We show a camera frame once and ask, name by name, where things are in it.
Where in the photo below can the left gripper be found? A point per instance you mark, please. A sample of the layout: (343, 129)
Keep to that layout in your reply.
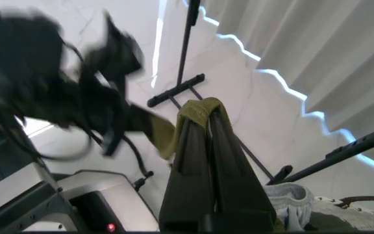
(109, 110)

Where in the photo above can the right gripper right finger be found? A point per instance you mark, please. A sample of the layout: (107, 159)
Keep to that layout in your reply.
(239, 195)

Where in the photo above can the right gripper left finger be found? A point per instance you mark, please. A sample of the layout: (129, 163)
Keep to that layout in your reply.
(187, 182)

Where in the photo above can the green garment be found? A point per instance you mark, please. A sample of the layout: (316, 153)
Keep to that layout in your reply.
(196, 109)

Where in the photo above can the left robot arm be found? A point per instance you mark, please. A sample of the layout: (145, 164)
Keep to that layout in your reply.
(21, 65)

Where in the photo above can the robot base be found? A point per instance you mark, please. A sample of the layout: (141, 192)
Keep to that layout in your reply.
(115, 195)

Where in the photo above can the black clothes rack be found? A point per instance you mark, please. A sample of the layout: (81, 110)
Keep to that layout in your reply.
(174, 91)

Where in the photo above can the white laundry basket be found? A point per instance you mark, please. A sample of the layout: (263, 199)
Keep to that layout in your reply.
(359, 217)

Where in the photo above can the pale grey shorts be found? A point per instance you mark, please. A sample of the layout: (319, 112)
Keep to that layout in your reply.
(287, 201)

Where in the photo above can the white curtain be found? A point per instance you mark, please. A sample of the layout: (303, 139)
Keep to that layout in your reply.
(336, 48)

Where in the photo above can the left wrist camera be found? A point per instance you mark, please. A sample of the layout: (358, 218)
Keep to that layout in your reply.
(119, 55)

